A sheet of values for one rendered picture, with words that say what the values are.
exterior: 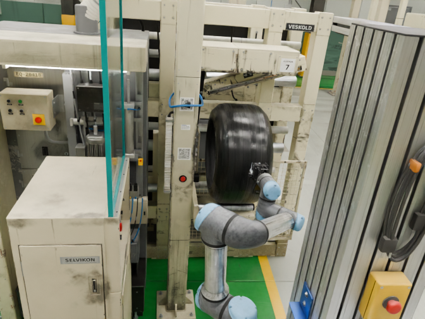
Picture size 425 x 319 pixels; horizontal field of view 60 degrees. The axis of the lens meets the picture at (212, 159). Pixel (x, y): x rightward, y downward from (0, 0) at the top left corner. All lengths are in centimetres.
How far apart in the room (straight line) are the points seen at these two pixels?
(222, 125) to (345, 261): 119
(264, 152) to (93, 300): 107
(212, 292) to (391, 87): 107
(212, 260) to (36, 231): 67
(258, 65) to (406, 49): 155
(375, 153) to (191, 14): 130
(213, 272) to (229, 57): 127
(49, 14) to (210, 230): 1059
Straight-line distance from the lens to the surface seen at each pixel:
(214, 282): 153
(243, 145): 195
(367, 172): 89
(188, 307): 285
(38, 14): 1170
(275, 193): 164
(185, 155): 212
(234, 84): 243
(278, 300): 302
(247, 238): 130
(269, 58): 231
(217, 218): 132
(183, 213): 230
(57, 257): 160
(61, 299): 174
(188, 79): 198
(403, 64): 83
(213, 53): 223
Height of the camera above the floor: 207
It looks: 24 degrees down
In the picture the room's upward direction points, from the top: 5 degrees clockwise
